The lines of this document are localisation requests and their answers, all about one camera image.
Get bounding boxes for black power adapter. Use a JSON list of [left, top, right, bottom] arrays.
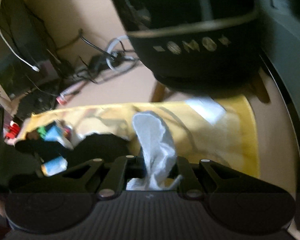
[[88, 55, 109, 75]]

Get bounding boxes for yellow cartoon printed cloth mat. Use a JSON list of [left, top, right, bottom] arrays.
[[17, 95, 260, 178]]

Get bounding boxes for black power cables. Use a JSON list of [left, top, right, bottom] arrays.
[[25, 28, 141, 98]]

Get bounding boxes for white paper towel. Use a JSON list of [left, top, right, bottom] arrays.
[[126, 111, 183, 191]]

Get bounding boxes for black blue knee pad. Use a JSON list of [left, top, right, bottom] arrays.
[[15, 134, 129, 167]]

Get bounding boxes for white charger cable with plug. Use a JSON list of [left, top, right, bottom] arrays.
[[0, 0, 41, 73]]

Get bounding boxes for black round appliance on legs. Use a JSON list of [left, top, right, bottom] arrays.
[[112, 0, 270, 103]]

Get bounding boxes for black computer monitor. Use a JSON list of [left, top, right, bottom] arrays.
[[0, 0, 63, 100]]

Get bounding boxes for red toy figure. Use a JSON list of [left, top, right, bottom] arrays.
[[5, 121, 21, 139]]

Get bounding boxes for black keyboard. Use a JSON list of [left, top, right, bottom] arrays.
[[14, 80, 61, 121]]

